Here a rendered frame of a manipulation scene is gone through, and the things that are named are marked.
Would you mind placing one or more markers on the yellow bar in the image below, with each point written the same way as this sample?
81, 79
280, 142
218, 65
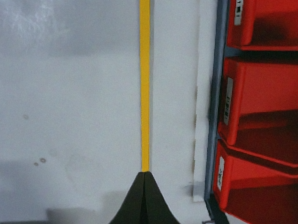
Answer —
144, 62

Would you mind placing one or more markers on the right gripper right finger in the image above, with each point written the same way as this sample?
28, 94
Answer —
156, 209

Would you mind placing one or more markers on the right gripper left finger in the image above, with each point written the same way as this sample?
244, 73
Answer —
132, 208

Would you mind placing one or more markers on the grey metal shelf rack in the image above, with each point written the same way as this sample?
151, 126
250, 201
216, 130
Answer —
220, 52

